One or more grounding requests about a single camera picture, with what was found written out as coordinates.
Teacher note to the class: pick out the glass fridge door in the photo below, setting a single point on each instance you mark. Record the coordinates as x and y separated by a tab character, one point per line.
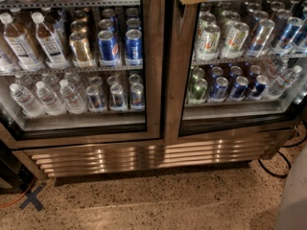
20	132
217	118

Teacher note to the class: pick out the stainless steel fridge base grille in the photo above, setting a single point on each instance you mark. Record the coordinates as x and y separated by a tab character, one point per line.
97	159

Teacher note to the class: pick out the white 7up can left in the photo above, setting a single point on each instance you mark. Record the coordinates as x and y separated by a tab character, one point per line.
207	47

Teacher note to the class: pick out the white 7up can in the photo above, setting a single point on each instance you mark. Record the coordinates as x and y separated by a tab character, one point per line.
207	47
235	40

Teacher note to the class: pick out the white 7up can right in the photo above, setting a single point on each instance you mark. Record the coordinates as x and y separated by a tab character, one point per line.
235	40

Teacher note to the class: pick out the blue pepsi can right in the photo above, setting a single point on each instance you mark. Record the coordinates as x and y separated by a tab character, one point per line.
133	47

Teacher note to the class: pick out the blue pepsi can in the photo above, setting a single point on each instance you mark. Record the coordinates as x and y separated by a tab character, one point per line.
109	48
133	47

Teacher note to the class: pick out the silver blue energy can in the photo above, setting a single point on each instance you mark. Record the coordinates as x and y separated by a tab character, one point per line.
260	37

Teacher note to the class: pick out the blue pepsi can left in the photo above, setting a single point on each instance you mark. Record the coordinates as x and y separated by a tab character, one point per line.
109	48

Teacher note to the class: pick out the green soda can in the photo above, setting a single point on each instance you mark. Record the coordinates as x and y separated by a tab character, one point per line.
198	91

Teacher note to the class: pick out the blue can lower left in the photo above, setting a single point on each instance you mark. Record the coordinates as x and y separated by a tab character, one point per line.
219	88

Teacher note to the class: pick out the silver blue can far right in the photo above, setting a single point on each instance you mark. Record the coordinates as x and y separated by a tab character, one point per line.
286	36

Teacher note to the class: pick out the blue can lower middle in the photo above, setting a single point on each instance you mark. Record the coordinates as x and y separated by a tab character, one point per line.
239	88

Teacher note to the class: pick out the blue can lower right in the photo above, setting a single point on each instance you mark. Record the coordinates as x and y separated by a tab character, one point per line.
258	87

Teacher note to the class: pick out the red bull can right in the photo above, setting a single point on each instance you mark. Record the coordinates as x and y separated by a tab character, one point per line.
137	96

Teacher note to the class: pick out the red bull can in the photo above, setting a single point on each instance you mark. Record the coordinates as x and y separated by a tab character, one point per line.
96	101
137	96
117	97

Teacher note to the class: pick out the gold soda can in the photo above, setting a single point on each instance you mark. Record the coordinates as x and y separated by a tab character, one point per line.
80	47

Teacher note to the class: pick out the red bull can middle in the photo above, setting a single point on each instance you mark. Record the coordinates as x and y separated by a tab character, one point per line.
117	97

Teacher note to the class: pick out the water bottle right compartment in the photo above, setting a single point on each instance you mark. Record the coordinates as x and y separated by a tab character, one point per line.
283	82

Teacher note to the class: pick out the red bull can left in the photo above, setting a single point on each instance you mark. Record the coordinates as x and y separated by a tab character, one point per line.
96	101

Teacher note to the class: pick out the tea bottle white cap right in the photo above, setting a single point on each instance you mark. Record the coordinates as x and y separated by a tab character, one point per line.
49	40

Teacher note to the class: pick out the tea bottle white cap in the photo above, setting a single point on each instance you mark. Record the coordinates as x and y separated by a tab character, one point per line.
22	44
49	40

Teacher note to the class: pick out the water bottle right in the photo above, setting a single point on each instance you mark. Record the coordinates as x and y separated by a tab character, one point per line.
73	96

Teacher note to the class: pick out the water bottle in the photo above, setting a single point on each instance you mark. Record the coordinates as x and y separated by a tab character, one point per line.
50	99
73	96
27	100

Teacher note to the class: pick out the water bottle middle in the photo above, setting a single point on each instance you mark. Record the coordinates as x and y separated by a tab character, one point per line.
50	99

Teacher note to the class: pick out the tea bottle white cap left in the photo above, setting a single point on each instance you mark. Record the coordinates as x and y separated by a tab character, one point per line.
22	44

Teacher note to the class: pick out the water bottle left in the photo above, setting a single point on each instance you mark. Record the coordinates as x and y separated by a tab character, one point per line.
27	100

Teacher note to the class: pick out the blue tape cross marker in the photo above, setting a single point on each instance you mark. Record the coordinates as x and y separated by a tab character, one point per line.
31	198

